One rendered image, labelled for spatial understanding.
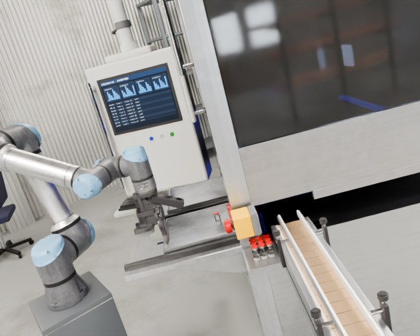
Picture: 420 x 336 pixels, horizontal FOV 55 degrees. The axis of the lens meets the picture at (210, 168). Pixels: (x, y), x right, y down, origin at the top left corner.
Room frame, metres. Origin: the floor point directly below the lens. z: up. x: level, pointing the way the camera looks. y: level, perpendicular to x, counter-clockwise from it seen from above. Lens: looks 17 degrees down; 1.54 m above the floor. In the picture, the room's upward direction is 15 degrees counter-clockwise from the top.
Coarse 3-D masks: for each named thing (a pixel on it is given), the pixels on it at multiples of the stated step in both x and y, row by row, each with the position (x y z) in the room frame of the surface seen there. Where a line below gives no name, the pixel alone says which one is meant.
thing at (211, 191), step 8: (192, 184) 1.85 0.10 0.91; (200, 184) 1.85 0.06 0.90; (208, 184) 1.85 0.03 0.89; (216, 184) 1.85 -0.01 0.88; (176, 192) 1.85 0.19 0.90; (184, 192) 1.85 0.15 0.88; (192, 192) 1.83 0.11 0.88; (200, 192) 1.80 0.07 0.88; (208, 192) 1.77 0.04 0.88; (216, 192) 1.74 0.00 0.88; (224, 192) 1.72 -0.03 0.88; (184, 200) 1.75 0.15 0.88; (192, 200) 1.72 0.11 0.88; (200, 200) 1.70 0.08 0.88; (208, 200) 1.59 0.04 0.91; (216, 200) 1.59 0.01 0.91; (168, 208) 1.63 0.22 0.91; (176, 208) 1.59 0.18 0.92; (184, 208) 1.59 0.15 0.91
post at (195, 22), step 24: (192, 0) 1.18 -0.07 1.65; (192, 24) 1.18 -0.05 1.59; (192, 48) 1.18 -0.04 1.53; (216, 72) 1.18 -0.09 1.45; (216, 96) 1.18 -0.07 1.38; (216, 120) 1.18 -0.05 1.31; (216, 144) 1.18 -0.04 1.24; (240, 168) 1.18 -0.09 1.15; (240, 192) 1.18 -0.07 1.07; (240, 240) 1.18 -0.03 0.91; (264, 288) 1.18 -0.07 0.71; (264, 312) 1.18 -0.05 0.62
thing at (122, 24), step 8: (112, 0) 2.26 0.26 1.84; (120, 0) 2.27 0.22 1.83; (112, 8) 2.27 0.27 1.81; (120, 8) 2.26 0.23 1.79; (120, 16) 2.26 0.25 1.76; (120, 24) 2.25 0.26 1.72; (128, 24) 2.26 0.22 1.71; (112, 32) 2.38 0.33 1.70; (120, 32) 2.26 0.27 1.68; (128, 32) 2.27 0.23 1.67; (128, 40) 2.26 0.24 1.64; (120, 48) 2.28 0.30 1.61; (128, 48) 2.24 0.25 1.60; (136, 48) 2.26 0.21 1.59
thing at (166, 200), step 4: (152, 196) 1.29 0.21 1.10; (156, 196) 1.29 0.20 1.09; (160, 196) 1.30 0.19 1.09; (164, 196) 1.31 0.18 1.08; (168, 196) 1.32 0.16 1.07; (172, 196) 1.33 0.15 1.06; (152, 200) 1.29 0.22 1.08; (156, 200) 1.29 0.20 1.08; (160, 200) 1.29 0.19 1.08; (164, 200) 1.29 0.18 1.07; (168, 200) 1.29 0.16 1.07; (172, 200) 1.29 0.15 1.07; (176, 200) 1.30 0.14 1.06; (180, 200) 1.30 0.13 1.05; (160, 204) 1.29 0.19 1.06; (164, 204) 1.29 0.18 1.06; (168, 204) 1.29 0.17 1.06; (172, 204) 1.29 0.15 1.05; (176, 204) 1.29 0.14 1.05; (180, 204) 1.29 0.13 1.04; (180, 208) 1.29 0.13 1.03
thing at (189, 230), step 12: (180, 216) 1.51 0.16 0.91; (192, 216) 1.51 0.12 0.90; (204, 216) 1.51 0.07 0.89; (228, 216) 1.45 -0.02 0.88; (168, 228) 1.47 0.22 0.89; (180, 228) 1.46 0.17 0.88; (192, 228) 1.43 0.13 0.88; (204, 228) 1.40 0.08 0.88; (216, 228) 1.38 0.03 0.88; (180, 240) 1.36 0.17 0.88; (192, 240) 1.33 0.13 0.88; (204, 240) 1.25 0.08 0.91; (216, 240) 1.25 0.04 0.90; (168, 252) 1.25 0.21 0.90
